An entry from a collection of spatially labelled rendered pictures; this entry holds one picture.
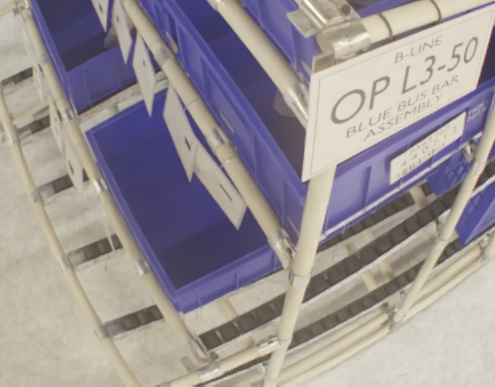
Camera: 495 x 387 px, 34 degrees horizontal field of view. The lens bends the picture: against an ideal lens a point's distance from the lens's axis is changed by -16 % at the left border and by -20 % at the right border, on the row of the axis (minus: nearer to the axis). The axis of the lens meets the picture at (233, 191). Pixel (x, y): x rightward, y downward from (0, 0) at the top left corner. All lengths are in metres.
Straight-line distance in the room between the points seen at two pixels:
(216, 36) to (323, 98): 0.66
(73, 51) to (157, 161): 0.37
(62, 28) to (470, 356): 1.51
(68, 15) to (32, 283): 0.86
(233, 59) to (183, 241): 0.39
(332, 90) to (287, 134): 0.56
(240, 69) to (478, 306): 1.33
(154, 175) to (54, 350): 0.84
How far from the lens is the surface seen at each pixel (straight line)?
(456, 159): 1.81
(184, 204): 1.75
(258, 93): 1.47
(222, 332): 1.67
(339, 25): 0.85
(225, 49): 1.52
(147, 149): 1.81
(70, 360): 2.43
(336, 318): 2.08
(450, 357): 2.49
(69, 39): 2.00
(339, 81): 0.87
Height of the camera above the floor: 2.31
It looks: 64 degrees down
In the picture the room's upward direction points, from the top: 2 degrees clockwise
